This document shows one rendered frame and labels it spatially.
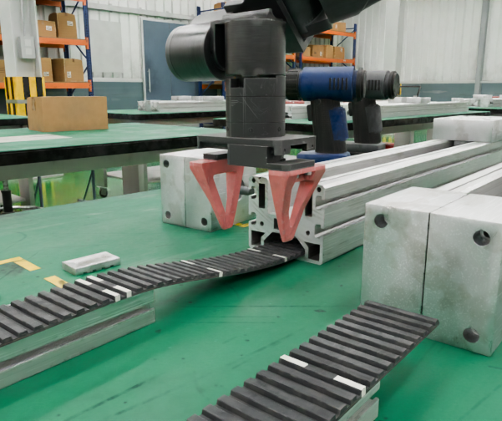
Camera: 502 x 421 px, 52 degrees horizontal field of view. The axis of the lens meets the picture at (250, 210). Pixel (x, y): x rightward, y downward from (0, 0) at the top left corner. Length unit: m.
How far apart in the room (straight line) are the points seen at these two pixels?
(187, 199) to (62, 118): 1.82
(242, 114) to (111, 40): 12.05
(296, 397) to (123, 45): 12.47
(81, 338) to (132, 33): 12.51
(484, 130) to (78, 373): 0.86
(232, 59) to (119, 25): 12.19
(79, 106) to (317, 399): 2.30
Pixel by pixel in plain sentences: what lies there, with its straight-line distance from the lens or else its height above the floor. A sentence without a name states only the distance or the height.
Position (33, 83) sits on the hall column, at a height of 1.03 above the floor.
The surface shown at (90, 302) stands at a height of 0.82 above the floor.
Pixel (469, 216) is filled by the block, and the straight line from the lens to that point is 0.38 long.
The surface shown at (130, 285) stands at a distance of 0.40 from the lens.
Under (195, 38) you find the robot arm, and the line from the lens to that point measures 0.53.
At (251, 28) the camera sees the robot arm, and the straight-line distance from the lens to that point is 0.48.
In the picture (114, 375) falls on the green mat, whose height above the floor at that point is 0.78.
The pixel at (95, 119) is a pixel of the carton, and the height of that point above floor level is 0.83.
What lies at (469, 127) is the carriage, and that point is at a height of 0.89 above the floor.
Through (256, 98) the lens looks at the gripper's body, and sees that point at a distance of 0.47.
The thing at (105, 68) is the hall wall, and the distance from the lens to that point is 12.38.
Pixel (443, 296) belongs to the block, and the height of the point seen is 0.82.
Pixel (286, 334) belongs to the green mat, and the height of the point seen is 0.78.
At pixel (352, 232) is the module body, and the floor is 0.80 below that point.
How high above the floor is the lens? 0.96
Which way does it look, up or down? 13 degrees down
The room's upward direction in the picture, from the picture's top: straight up
